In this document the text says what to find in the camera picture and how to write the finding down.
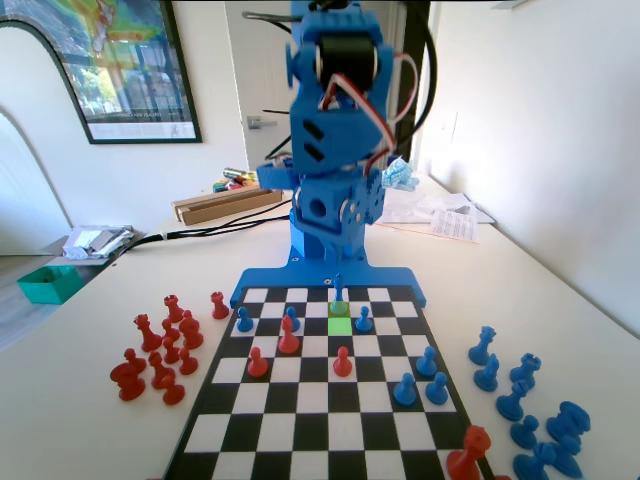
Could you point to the blue chess king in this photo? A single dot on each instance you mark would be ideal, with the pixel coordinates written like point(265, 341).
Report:
point(340, 300)

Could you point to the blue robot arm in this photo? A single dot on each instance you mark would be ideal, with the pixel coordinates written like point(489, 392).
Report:
point(330, 135)

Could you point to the blue chess pawn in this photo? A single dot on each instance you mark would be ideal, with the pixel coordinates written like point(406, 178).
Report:
point(244, 322)
point(295, 320)
point(405, 392)
point(426, 364)
point(363, 322)
point(437, 390)
point(524, 435)

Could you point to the red chess bishop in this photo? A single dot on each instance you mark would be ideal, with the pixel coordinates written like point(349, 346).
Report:
point(191, 332)
point(288, 342)

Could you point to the red chess pawn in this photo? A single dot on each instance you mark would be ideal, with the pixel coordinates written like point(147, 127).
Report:
point(173, 392)
point(257, 366)
point(188, 364)
point(342, 365)
point(171, 352)
point(170, 331)

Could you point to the red chess rook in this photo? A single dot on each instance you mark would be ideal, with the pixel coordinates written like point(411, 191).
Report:
point(219, 307)
point(174, 310)

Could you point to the blue chess queen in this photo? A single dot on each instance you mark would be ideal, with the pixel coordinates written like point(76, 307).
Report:
point(481, 350)

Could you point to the black and white chessboard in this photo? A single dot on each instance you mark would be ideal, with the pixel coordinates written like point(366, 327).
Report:
point(320, 410)

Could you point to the blue chess bishop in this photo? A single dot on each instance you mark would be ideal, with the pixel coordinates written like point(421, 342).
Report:
point(511, 405)
point(532, 465)

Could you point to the large red piece front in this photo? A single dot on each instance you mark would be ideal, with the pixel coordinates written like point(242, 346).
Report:
point(467, 457)

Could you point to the large blue chess rook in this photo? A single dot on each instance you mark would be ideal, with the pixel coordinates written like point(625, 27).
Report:
point(567, 425)

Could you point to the blue white patterned bag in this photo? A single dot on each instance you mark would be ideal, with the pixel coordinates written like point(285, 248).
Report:
point(400, 176)

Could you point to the metallic cylinder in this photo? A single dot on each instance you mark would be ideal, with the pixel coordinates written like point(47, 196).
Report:
point(237, 173)

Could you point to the coloured blocks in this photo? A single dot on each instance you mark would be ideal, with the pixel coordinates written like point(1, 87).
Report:
point(227, 186)

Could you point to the long cardboard box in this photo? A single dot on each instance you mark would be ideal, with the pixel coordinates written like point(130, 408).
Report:
point(225, 205)

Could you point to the printed paper sheet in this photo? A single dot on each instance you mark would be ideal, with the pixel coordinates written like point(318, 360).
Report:
point(455, 226)

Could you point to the white paper stack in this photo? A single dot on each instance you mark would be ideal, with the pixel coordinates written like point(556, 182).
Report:
point(465, 202)

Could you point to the grey paper pile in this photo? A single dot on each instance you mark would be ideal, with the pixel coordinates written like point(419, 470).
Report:
point(92, 240)

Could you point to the framed map poster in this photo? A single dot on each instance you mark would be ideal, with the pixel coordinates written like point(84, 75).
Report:
point(135, 65)

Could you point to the green plastic bin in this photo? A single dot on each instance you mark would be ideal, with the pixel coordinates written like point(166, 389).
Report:
point(47, 287)

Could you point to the white arched panel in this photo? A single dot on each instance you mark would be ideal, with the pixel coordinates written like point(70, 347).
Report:
point(30, 165)

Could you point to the blue base plate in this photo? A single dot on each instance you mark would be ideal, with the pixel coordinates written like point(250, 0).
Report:
point(280, 277)

